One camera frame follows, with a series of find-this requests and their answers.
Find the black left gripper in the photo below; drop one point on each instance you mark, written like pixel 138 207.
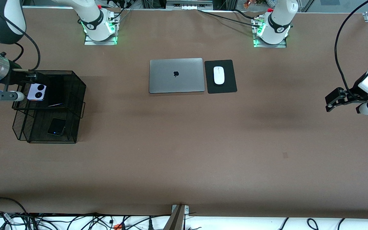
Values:
pixel 352 93

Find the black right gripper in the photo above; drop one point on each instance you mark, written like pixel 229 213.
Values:
pixel 15 78

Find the white flip phone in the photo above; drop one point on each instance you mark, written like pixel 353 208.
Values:
pixel 37 92

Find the black slab phone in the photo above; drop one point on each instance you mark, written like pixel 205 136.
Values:
pixel 55 91

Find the black flip phone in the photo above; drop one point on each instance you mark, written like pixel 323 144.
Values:
pixel 57 127

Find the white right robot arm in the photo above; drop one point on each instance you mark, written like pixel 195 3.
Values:
pixel 91 19

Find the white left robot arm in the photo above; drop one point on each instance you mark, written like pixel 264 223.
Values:
pixel 278 19

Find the black mouse pad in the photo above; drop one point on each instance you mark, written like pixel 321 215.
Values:
pixel 230 76

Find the white computer mouse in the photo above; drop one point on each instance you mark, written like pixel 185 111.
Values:
pixel 219 75

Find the silver closed laptop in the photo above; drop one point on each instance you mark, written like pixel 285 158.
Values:
pixel 164 76

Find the orange connector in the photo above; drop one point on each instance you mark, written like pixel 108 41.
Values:
pixel 117 226

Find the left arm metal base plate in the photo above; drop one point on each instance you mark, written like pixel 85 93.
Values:
pixel 283 45

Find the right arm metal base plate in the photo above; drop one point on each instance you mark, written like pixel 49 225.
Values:
pixel 89 42

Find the metal camera mount pole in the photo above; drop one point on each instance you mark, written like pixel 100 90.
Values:
pixel 176 220

